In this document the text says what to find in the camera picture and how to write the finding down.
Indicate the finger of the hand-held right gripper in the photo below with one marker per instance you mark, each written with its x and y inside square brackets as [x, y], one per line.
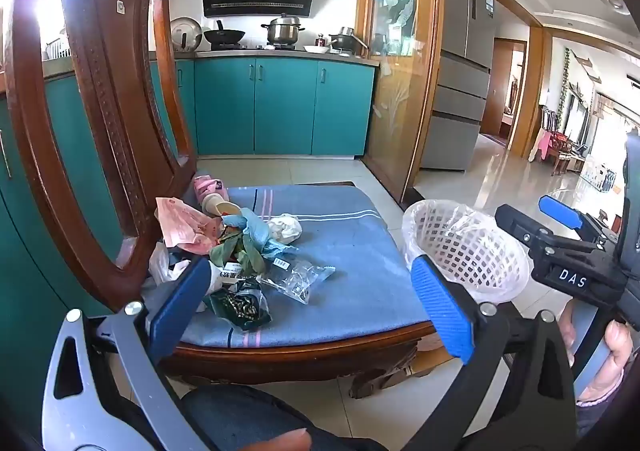
[560, 208]
[520, 226]

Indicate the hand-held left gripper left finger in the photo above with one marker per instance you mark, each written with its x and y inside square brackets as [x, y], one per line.
[180, 306]

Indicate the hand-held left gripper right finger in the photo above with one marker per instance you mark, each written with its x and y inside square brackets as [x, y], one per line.
[440, 306]

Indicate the white and blue ointment box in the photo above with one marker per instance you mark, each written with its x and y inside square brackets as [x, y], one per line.
[232, 273]

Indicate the clear plastic basket liner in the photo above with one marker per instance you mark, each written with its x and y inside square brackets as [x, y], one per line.
[407, 241]

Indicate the pink printed wrapper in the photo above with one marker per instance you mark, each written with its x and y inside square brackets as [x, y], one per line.
[180, 226]

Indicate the light blue cloth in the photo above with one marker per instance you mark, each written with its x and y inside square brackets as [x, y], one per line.
[257, 231]

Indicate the pink patterned packet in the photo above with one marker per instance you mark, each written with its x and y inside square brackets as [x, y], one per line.
[207, 188]

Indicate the white tissue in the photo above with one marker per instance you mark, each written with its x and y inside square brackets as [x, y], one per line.
[285, 227]

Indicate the person's right forearm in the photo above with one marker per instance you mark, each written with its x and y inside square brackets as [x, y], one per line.
[590, 418]

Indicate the person's right hand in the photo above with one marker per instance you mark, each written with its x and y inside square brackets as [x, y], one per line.
[620, 351]

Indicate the person's left hand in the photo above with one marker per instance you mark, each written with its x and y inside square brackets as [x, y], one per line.
[280, 442]

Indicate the white plastic bag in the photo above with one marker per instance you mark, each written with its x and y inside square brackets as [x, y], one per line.
[160, 263]

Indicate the green snack packet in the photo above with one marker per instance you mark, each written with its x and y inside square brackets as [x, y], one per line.
[240, 306]

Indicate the pink cloth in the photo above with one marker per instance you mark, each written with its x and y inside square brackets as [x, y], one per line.
[542, 143]

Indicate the green leaves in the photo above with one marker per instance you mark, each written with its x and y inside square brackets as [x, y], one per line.
[225, 248]

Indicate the blue striped seat cushion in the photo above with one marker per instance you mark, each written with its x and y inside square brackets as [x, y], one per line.
[350, 251]

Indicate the beige paper cup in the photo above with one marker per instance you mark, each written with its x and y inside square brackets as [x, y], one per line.
[220, 206]

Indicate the dark door mat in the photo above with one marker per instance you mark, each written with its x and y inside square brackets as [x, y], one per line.
[407, 196]

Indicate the clear plastic bag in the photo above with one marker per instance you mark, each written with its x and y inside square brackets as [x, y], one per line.
[300, 278]

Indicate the green garland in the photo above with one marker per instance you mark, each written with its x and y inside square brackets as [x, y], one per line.
[566, 81]

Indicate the white air conditioner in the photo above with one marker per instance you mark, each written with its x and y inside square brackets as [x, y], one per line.
[635, 82]

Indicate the grey refrigerator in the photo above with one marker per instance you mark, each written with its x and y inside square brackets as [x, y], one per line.
[455, 81]

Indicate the wooden glass door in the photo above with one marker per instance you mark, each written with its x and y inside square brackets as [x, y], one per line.
[395, 106]

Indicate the carved wooden chair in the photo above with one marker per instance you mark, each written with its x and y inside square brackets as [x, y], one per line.
[105, 56]

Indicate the white bowl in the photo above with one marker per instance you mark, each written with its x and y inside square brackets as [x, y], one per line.
[316, 49]

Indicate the small red bottle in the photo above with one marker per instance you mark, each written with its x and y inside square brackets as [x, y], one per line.
[320, 41]

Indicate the round steel lid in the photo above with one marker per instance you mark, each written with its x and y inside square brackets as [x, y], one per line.
[185, 33]

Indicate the black wok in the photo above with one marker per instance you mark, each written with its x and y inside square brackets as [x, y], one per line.
[225, 36]

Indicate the steel cooking pot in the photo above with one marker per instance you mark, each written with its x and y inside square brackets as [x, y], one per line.
[285, 31]

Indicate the wooden door frame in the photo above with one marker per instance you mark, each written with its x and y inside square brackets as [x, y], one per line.
[535, 96]

